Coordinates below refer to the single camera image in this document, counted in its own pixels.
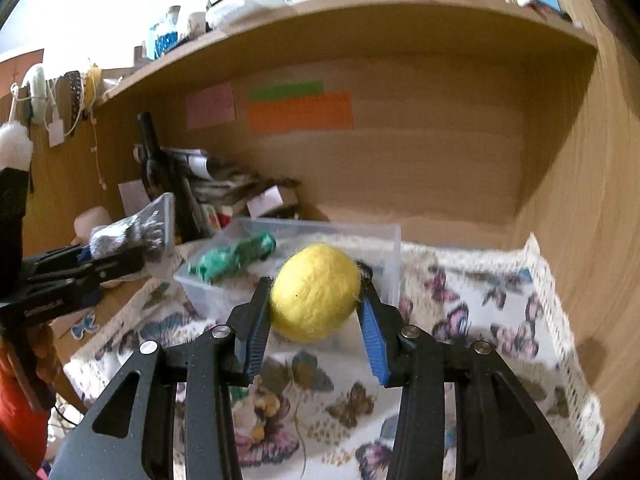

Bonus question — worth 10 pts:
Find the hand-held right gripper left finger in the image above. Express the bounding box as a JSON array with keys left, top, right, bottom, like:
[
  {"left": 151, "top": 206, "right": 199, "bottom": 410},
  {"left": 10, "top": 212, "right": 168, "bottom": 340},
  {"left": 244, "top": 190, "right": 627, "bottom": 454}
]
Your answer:
[{"left": 50, "top": 276, "right": 274, "bottom": 480}]

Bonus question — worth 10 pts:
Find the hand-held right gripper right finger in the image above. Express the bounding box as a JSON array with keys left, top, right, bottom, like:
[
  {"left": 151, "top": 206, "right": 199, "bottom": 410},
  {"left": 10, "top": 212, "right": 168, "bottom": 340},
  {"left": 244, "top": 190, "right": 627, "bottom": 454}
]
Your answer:
[{"left": 357, "top": 263, "right": 594, "bottom": 480}]

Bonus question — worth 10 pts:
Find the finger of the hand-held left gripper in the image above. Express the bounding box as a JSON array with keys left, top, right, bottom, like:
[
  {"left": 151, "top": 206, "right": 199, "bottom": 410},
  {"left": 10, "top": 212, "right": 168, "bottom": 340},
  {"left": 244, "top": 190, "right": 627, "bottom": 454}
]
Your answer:
[
  {"left": 21, "top": 244, "right": 96, "bottom": 276},
  {"left": 30, "top": 247, "right": 147, "bottom": 294}
]

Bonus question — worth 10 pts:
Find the grey fuzzy soft toy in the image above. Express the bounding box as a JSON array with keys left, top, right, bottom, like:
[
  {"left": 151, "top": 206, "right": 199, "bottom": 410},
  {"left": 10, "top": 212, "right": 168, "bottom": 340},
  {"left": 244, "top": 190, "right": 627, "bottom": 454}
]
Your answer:
[{"left": 89, "top": 211, "right": 167, "bottom": 262}]

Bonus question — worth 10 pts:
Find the yellow felt ball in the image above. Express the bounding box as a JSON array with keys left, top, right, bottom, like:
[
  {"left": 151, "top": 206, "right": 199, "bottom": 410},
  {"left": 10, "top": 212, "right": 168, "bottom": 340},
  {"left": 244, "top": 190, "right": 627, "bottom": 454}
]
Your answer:
[{"left": 269, "top": 243, "right": 362, "bottom": 344}]

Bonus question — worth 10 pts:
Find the green plush toy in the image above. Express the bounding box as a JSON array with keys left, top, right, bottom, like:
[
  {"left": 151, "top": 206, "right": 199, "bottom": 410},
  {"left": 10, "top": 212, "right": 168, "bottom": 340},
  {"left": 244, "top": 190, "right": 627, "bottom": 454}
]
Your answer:
[{"left": 188, "top": 231, "right": 278, "bottom": 284}]

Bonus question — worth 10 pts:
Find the clear plastic container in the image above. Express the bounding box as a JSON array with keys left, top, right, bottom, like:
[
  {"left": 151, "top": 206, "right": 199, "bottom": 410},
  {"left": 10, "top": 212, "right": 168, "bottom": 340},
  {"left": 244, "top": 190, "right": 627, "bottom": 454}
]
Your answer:
[{"left": 173, "top": 217, "right": 403, "bottom": 332}]

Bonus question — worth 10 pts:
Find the butterfly sticker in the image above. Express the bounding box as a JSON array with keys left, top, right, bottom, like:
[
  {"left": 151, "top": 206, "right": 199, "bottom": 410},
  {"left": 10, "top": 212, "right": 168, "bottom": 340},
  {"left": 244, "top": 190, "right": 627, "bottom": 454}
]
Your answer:
[{"left": 69, "top": 309, "right": 102, "bottom": 339}]

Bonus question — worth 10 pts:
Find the beige round object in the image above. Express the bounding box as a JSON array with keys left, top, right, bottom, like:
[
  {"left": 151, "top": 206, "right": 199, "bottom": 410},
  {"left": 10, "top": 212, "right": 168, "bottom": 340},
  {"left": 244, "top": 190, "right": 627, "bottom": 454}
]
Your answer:
[{"left": 73, "top": 205, "right": 112, "bottom": 242}]

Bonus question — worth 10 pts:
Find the small clear plastic box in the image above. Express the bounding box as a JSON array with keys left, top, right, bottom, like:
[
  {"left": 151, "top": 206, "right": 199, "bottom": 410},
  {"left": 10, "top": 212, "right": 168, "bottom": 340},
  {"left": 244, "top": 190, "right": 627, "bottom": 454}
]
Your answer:
[{"left": 134, "top": 192, "right": 177, "bottom": 282}]

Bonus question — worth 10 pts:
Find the white paper sheet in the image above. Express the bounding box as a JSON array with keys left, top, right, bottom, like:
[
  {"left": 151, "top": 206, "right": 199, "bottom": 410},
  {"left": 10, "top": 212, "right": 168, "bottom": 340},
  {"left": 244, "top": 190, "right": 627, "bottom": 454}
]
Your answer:
[{"left": 118, "top": 178, "right": 152, "bottom": 222}]

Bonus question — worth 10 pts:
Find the black garment with white fur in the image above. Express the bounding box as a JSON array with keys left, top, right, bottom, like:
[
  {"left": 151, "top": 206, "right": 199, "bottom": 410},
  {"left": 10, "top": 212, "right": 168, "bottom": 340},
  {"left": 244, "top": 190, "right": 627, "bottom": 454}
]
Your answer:
[{"left": 0, "top": 124, "right": 35, "bottom": 291}]

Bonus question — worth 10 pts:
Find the butterfly printed cloth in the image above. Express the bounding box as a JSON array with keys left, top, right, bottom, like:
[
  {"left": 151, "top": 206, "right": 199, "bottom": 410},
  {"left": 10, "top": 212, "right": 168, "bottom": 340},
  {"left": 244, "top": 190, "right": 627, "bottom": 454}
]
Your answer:
[{"left": 62, "top": 232, "right": 607, "bottom": 480}]

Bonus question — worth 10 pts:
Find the person's orange clothing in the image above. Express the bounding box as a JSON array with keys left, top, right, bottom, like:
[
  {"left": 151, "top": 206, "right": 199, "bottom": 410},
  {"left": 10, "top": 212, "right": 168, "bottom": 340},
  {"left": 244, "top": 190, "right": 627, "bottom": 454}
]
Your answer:
[{"left": 0, "top": 347, "right": 53, "bottom": 471}]

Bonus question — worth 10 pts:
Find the white paper slip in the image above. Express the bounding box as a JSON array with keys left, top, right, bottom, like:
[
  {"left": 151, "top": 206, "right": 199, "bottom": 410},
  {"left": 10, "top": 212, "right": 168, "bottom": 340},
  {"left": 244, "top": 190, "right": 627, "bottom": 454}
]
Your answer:
[{"left": 247, "top": 185, "right": 284, "bottom": 219}]

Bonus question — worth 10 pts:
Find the pile of papers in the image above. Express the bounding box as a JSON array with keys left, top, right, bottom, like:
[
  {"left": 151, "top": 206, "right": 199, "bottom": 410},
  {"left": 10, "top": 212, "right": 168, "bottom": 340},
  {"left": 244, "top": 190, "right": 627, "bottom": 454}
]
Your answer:
[{"left": 161, "top": 147, "right": 302, "bottom": 232}]

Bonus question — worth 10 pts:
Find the white hanging plush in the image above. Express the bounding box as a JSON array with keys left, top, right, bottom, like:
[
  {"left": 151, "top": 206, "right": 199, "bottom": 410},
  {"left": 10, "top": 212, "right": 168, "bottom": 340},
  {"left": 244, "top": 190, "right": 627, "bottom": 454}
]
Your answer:
[{"left": 24, "top": 62, "right": 52, "bottom": 122}]

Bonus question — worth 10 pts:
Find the yellow hanging item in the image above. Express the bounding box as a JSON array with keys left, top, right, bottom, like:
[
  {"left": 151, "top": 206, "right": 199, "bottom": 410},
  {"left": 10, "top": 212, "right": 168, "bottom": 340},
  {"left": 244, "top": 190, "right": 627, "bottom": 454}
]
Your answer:
[{"left": 82, "top": 64, "right": 104, "bottom": 107}]

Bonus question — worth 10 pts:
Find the wooden shelf unit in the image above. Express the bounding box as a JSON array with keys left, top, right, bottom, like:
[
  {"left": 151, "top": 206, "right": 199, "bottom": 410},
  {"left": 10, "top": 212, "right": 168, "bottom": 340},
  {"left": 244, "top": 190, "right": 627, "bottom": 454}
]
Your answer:
[{"left": 27, "top": 0, "right": 640, "bottom": 463}]

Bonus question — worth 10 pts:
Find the pink sticky note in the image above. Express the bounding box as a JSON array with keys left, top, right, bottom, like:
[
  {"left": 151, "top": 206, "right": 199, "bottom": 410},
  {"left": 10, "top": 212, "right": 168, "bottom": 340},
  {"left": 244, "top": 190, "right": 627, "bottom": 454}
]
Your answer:
[{"left": 185, "top": 81, "right": 237, "bottom": 130}]

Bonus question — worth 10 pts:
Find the orange sticky note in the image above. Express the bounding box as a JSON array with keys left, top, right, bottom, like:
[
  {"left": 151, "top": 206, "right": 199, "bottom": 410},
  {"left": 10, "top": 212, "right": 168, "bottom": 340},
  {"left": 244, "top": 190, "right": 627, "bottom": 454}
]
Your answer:
[{"left": 247, "top": 92, "right": 355, "bottom": 135}]

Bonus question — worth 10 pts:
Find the blue and white bottle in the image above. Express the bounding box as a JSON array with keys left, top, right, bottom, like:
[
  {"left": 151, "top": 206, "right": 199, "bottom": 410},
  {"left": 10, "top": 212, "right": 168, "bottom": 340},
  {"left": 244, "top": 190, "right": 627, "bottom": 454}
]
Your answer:
[{"left": 148, "top": 5, "right": 181, "bottom": 59}]

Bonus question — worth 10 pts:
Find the green sticky note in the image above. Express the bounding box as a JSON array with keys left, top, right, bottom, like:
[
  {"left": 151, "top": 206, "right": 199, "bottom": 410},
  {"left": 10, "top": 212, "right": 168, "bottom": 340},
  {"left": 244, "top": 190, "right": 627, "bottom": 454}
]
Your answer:
[{"left": 248, "top": 80, "right": 325, "bottom": 103}]

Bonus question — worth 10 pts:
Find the white plastic bag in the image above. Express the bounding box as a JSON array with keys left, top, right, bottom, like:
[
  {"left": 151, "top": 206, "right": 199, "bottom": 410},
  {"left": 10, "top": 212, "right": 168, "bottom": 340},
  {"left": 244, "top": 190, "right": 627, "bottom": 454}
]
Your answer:
[{"left": 204, "top": 0, "right": 287, "bottom": 32}]

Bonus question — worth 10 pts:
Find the patterned hanging strap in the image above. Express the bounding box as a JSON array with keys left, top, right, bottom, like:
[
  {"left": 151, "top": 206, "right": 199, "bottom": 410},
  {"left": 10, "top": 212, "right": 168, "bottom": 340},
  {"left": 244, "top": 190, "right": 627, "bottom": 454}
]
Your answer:
[{"left": 63, "top": 70, "right": 84, "bottom": 137}]

